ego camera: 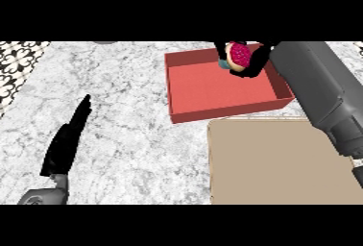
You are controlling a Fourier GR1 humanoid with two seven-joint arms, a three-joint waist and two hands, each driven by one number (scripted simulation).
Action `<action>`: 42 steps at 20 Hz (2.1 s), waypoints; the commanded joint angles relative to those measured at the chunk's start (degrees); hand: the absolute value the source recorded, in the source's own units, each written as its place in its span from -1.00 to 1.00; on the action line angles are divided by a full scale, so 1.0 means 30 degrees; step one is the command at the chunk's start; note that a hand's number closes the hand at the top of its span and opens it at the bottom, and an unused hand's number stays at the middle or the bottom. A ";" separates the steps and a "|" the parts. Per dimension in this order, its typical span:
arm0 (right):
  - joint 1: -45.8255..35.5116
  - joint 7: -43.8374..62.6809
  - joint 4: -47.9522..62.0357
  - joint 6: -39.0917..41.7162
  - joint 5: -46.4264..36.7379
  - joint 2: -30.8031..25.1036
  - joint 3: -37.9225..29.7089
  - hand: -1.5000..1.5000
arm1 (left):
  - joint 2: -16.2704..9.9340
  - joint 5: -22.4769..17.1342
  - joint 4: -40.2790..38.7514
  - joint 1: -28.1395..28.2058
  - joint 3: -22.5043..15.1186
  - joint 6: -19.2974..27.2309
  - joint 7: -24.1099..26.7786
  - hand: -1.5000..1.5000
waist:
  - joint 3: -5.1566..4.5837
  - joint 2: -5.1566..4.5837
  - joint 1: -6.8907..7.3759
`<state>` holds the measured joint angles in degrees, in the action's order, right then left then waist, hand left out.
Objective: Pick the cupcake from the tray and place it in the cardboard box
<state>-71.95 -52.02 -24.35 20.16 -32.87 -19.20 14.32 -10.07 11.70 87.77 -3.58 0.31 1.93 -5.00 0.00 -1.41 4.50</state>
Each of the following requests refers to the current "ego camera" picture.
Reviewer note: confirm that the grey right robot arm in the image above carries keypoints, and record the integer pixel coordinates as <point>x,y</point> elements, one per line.
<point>321,93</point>

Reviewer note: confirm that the red cardboard box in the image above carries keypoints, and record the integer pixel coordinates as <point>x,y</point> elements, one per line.
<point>222,86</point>

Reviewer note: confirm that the black and white patterned tile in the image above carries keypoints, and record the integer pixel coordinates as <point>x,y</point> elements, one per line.
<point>17,68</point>

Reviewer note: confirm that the beige tray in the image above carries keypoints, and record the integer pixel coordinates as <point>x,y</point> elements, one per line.
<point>284,163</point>

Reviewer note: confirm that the small grey object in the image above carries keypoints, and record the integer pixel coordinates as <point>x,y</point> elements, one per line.
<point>106,42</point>

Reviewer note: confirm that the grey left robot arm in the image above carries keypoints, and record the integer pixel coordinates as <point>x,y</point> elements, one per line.
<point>48,193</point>

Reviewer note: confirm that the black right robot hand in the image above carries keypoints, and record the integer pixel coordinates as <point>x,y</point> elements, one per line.
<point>253,62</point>

